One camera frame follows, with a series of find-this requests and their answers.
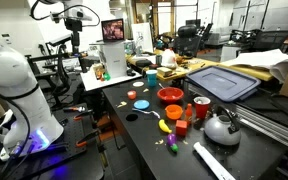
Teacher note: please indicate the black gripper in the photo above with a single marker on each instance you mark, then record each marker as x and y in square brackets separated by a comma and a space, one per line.
[76, 27]

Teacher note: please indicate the small yellow plate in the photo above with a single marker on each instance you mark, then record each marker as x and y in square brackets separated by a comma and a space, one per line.
[138, 84]

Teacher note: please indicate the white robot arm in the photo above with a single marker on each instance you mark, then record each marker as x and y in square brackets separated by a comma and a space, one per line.
[34, 121]

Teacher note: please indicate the laptop on white stand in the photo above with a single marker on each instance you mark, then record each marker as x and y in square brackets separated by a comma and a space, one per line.
[111, 47]

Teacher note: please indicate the small red mug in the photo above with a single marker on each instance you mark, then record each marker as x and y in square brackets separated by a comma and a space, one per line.
[131, 94]

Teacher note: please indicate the teal plastic cup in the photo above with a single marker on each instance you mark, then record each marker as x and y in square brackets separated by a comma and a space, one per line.
[151, 77]

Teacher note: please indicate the wooden side table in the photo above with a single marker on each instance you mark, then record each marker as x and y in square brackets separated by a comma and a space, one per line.
[198, 64]

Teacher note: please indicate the metal spoon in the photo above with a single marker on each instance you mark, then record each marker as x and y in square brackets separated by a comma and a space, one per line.
[148, 112]

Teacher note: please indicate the black office chair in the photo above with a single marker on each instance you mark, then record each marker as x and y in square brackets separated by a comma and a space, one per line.
[187, 42]

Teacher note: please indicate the red bowl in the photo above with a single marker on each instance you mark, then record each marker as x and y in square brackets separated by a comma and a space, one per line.
[170, 94]

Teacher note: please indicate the toy banana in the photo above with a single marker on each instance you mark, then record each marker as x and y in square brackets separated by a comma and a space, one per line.
[163, 126]

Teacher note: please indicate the orange bowl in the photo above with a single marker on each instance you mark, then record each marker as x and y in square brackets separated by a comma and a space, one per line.
[174, 112]

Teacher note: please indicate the orange sauce bottle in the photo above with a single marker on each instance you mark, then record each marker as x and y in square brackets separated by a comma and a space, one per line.
[188, 113]

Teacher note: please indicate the red cube block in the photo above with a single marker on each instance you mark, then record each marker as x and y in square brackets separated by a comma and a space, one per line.
[181, 127]

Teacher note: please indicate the red plastic cup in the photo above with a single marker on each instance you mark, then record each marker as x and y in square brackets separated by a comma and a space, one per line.
[201, 106]

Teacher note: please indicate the toy purple eggplant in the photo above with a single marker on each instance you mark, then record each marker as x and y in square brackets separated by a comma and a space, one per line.
[171, 141]

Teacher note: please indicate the blue bin lid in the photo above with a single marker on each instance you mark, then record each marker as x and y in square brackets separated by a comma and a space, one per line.
[226, 85]

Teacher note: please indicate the orange handled clamp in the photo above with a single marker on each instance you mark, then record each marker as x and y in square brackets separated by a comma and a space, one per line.
[82, 111]

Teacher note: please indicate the silver kettle black handle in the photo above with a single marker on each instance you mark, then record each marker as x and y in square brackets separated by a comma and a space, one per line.
[223, 127]

